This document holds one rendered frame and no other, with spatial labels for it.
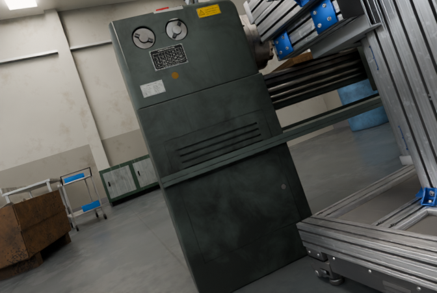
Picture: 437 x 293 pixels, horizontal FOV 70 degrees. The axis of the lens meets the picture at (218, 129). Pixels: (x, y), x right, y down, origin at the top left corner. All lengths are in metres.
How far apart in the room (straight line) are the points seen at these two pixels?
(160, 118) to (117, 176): 5.52
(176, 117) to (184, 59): 0.26
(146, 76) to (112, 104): 7.77
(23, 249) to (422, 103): 3.54
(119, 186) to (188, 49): 5.59
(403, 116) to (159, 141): 0.90
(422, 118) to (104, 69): 8.79
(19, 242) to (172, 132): 2.71
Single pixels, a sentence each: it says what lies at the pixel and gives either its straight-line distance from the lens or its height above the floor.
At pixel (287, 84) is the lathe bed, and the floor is 0.78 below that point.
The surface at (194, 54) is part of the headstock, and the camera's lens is 1.42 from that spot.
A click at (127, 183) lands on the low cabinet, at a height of 0.35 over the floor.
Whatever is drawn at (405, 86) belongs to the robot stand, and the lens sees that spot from 1.12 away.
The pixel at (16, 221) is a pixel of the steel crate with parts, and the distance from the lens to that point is 3.77.
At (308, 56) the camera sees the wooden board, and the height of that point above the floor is 0.88.
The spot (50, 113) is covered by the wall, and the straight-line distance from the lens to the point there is 9.16.
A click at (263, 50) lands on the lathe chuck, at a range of 1.67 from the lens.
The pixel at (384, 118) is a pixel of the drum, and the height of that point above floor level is 0.07.
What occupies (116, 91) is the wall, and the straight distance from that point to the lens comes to 9.23.
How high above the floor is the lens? 0.64
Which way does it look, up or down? 1 degrees up
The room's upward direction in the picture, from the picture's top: 19 degrees counter-clockwise
